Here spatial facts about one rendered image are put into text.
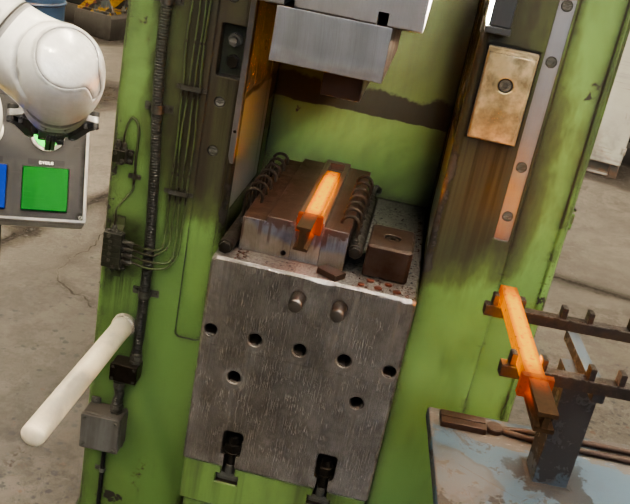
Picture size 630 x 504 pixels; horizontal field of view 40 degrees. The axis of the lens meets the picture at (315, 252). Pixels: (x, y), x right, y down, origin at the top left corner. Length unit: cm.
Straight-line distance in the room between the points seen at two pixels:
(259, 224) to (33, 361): 152
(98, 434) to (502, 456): 91
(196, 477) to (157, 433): 25
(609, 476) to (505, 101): 69
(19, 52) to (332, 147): 112
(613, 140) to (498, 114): 519
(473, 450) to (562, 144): 59
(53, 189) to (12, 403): 133
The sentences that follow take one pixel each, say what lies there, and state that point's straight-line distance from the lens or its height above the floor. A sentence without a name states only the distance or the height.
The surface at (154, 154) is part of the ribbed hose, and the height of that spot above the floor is 102.
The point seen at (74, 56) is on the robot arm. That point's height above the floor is 133.
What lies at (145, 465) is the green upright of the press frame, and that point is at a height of 27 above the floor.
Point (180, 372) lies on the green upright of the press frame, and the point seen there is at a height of 53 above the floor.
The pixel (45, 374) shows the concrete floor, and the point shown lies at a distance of 292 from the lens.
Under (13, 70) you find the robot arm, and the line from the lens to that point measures 107.
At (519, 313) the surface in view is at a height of 98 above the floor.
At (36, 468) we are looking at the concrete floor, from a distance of 253.
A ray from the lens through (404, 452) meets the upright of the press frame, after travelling 196.
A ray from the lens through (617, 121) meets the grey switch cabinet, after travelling 679.
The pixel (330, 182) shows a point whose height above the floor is 101.
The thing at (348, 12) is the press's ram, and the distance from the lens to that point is 150.
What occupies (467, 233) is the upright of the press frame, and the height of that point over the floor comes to 99.
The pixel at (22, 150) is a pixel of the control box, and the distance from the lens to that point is 156.
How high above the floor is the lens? 155
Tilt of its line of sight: 22 degrees down
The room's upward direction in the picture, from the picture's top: 11 degrees clockwise
